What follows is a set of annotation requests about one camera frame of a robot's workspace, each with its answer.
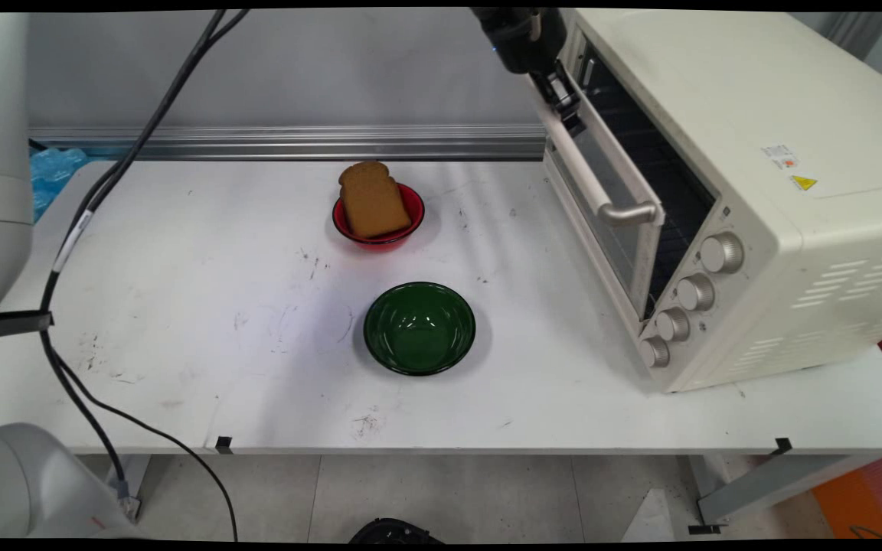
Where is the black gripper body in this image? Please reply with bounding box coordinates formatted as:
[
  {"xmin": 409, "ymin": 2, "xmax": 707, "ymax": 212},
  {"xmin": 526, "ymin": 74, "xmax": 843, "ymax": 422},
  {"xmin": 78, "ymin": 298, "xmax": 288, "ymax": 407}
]
[{"xmin": 470, "ymin": 8, "xmax": 569, "ymax": 77}]

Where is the white oven label sticker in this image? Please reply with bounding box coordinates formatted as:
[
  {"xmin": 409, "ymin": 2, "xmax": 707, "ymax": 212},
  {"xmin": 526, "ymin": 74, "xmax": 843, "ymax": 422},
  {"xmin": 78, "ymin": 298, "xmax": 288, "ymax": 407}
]
[{"xmin": 761, "ymin": 143, "xmax": 799, "ymax": 171}]

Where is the thin black cable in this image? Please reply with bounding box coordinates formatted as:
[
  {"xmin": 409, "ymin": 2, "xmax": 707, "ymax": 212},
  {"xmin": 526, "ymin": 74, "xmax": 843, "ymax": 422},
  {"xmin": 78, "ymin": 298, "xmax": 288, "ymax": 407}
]
[{"xmin": 47, "ymin": 348, "xmax": 239, "ymax": 543}]

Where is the grey metal table leg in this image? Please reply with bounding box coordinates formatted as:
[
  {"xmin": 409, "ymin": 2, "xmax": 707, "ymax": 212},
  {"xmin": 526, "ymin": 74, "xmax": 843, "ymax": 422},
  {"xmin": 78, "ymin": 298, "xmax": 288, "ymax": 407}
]
[
  {"xmin": 106, "ymin": 455, "xmax": 152, "ymax": 507},
  {"xmin": 688, "ymin": 455, "xmax": 874, "ymax": 530}
]

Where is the cream toaster oven body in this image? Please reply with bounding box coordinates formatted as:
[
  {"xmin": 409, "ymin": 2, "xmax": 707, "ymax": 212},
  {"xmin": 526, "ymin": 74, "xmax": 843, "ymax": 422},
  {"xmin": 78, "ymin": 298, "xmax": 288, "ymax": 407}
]
[{"xmin": 556, "ymin": 8, "xmax": 882, "ymax": 393}]

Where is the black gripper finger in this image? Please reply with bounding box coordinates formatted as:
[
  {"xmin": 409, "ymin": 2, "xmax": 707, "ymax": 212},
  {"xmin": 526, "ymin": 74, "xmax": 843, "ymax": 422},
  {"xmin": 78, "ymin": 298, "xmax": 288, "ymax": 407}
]
[
  {"xmin": 529, "ymin": 70, "xmax": 567, "ymax": 116},
  {"xmin": 553, "ymin": 63, "xmax": 587, "ymax": 139}
]

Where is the orange floor mat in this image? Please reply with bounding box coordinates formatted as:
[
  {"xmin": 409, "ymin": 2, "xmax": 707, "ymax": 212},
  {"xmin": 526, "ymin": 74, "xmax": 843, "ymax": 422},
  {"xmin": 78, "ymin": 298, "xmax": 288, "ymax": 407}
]
[{"xmin": 810, "ymin": 455, "xmax": 882, "ymax": 541}]

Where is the aluminium extrusion rail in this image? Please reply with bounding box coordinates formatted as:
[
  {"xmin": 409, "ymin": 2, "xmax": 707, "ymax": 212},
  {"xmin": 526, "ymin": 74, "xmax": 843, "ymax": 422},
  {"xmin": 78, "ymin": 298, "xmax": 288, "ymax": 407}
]
[{"xmin": 28, "ymin": 125, "xmax": 549, "ymax": 162}]

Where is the red enamel bowl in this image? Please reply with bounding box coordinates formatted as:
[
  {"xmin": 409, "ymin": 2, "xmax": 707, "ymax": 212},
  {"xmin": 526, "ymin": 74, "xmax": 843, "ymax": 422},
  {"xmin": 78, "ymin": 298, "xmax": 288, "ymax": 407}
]
[{"xmin": 332, "ymin": 182, "xmax": 426, "ymax": 247}]

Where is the glass oven door with handle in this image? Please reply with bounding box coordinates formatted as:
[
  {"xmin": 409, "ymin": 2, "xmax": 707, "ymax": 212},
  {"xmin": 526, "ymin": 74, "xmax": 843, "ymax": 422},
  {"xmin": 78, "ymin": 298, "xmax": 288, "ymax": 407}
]
[{"xmin": 529, "ymin": 77, "xmax": 665, "ymax": 321}]

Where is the black round floor object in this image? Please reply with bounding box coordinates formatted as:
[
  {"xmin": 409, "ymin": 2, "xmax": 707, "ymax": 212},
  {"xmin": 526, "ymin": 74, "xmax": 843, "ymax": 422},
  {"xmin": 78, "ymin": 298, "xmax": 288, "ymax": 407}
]
[{"xmin": 348, "ymin": 518, "xmax": 443, "ymax": 545}]

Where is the green enamel bowl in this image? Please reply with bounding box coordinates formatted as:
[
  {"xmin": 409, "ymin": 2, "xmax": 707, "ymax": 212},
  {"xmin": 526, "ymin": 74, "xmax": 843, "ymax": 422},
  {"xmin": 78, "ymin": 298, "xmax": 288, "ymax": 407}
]
[{"xmin": 363, "ymin": 281, "xmax": 477, "ymax": 377}]

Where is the silver oven knob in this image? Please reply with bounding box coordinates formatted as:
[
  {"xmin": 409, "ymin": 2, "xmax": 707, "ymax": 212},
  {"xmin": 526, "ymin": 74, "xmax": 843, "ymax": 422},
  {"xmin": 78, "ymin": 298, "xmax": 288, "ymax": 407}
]
[
  {"xmin": 655, "ymin": 308, "xmax": 691, "ymax": 343},
  {"xmin": 639, "ymin": 337, "xmax": 671, "ymax": 369},
  {"xmin": 675, "ymin": 274, "xmax": 716, "ymax": 311},
  {"xmin": 700, "ymin": 233, "xmax": 745, "ymax": 275}
]

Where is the black cable with white label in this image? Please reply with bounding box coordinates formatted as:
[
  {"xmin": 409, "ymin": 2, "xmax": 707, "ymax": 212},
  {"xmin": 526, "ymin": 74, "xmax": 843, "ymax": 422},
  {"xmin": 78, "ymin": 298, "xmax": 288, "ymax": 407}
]
[{"xmin": 38, "ymin": 9, "xmax": 252, "ymax": 523}]

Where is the brown toast bread slice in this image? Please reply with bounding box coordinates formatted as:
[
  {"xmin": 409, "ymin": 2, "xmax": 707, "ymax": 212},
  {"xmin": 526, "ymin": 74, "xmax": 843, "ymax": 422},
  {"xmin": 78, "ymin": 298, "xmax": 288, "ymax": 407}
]
[{"xmin": 338, "ymin": 160, "xmax": 413, "ymax": 240}]

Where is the black strap on arm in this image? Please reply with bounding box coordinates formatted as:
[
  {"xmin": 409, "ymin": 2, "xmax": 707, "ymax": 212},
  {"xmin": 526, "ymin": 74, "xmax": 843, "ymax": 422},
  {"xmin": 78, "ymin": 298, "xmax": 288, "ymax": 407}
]
[{"xmin": 0, "ymin": 309, "xmax": 54, "ymax": 343}]

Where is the blue plastic bag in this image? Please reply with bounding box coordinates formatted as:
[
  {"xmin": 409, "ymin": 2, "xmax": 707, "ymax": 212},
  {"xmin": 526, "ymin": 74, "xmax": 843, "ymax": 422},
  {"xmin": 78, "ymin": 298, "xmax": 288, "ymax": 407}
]
[{"xmin": 30, "ymin": 147, "xmax": 91, "ymax": 224}]

